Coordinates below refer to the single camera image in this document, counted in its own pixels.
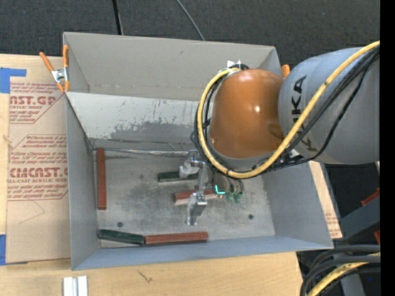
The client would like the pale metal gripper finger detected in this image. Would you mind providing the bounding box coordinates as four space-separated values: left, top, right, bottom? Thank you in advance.
179 150 206 179
185 192 209 227

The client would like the black cylinder on white bracket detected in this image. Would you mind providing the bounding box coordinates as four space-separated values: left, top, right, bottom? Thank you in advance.
226 59 250 71

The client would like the grey metal bin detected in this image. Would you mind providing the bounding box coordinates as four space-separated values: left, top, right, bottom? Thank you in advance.
62 31 335 271

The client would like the dark green flat block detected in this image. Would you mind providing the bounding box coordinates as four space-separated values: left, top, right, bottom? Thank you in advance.
98 228 146 246
157 171 199 183

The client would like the brown cardboard board red print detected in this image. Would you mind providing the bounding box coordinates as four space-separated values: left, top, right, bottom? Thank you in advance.
0 53 344 266

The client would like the red-brown flat block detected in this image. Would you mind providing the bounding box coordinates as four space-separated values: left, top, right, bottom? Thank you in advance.
96 147 108 211
172 190 218 207
144 231 209 246

